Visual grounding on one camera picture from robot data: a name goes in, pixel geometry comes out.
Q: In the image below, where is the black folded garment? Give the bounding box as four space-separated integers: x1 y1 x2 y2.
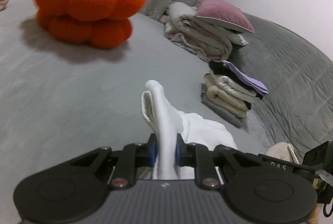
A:
209 61 264 99

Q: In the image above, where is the black cable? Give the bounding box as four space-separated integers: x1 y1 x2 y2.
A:
323 201 333 217

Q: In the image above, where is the lower orange pumpkin cushion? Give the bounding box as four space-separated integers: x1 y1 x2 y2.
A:
36 10 132 49

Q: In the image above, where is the purple pillow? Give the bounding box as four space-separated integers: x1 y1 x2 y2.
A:
195 0 255 34

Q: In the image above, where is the cream folded garment upper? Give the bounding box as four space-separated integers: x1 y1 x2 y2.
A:
204 73 257 104

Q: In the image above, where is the lavender folded garment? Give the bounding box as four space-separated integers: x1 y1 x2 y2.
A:
222 61 269 96

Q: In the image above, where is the grey-blue folded garment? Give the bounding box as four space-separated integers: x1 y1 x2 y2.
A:
200 84 242 128

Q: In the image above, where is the beige folded garment lower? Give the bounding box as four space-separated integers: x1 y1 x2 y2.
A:
203 84 252 119

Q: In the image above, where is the white garment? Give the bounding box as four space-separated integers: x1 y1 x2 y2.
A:
141 80 237 180

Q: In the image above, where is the grey quilted blanket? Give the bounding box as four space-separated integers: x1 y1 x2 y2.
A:
228 14 332 159

